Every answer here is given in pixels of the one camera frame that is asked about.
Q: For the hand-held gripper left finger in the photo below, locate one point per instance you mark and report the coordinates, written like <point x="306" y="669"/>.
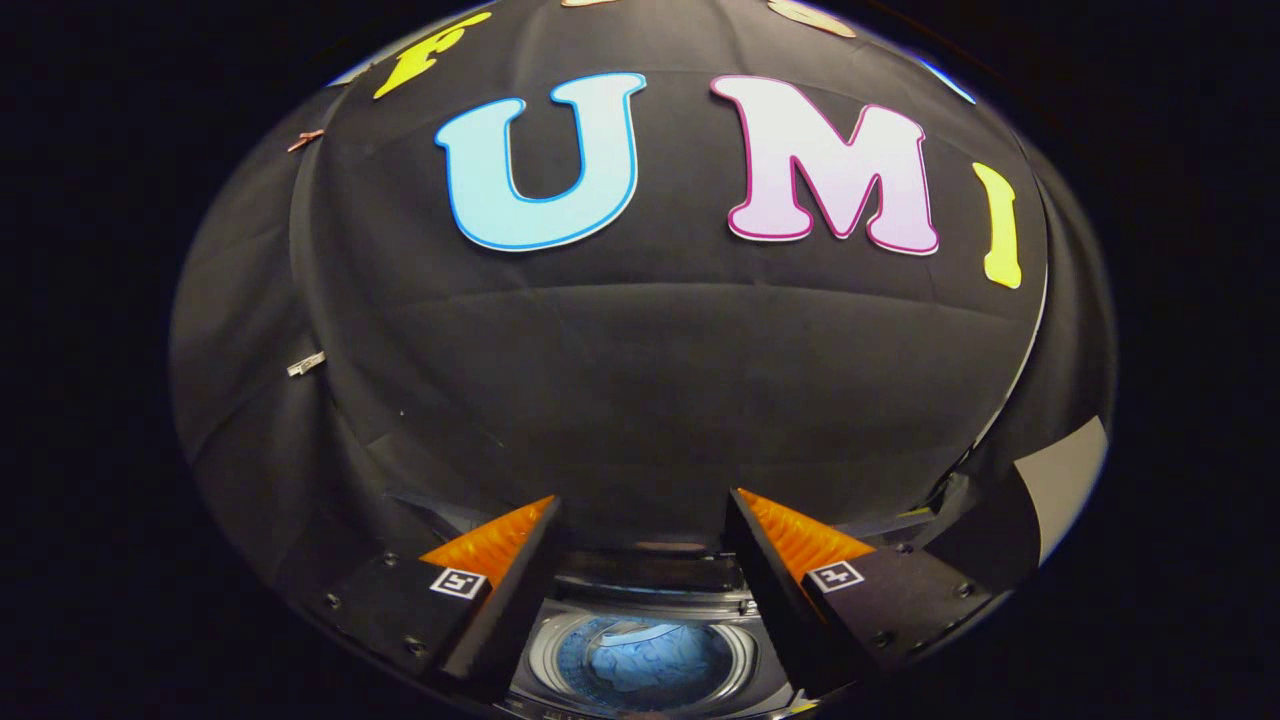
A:
<point x="505" y="610"/>

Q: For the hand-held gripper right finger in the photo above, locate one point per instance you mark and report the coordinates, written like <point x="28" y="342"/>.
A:
<point x="780" y="610"/>

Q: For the light blue shirt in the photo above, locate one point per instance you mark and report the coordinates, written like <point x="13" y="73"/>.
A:
<point x="660" y="660"/>

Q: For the grey washing machine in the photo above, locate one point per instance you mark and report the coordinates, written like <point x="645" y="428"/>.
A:
<point x="650" y="580"/>

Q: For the black backdrop cloth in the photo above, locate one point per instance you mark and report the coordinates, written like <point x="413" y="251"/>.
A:
<point x="650" y="380"/>

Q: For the grey cabinet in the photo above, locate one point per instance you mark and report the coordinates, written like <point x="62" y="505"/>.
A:
<point x="1060" y="480"/>

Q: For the silver clip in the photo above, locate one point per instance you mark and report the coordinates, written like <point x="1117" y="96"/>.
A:
<point x="306" y="363"/>

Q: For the copper clip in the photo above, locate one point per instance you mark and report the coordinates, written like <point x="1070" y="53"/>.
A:
<point x="305" y="140"/>

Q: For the white frame pole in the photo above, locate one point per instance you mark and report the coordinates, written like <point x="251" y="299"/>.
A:
<point x="1020" y="370"/>

